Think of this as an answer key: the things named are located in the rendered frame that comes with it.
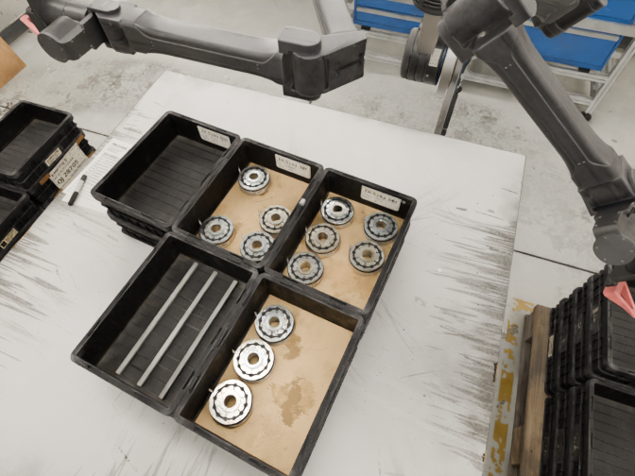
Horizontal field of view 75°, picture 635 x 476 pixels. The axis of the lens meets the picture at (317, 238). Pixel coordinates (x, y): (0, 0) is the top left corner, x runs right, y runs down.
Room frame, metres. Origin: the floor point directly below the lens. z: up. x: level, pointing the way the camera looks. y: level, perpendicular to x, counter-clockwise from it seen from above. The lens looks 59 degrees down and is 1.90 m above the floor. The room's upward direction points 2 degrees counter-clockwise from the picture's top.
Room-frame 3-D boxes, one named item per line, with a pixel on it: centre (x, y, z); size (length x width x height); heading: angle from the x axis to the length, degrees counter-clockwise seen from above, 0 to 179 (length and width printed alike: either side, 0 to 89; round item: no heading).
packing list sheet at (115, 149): (1.04, 0.78, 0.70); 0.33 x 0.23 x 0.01; 158
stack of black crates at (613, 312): (0.42, -1.09, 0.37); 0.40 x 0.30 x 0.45; 158
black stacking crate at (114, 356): (0.38, 0.38, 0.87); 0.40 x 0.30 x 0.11; 153
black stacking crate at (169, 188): (0.88, 0.46, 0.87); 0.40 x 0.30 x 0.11; 153
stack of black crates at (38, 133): (1.38, 1.32, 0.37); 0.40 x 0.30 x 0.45; 158
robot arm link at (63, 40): (0.73, 0.41, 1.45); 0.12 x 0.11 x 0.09; 68
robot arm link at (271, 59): (0.68, 0.19, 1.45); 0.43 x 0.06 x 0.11; 69
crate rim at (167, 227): (0.88, 0.46, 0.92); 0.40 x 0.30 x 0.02; 153
